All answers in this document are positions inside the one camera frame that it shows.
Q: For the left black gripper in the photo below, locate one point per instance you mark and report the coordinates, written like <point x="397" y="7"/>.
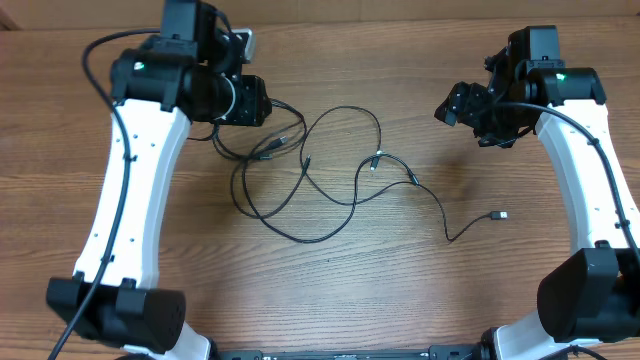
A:
<point x="251" y="112"/>

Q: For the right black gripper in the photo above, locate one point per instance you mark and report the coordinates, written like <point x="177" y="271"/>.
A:
<point x="455" y="104"/>

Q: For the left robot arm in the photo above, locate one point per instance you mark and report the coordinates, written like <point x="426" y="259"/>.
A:
<point x="186" y="71"/>

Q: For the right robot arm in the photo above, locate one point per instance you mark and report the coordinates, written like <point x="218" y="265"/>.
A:
<point x="593" y="296"/>

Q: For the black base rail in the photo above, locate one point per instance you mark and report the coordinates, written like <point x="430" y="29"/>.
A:
<point x="345" y="355"/>

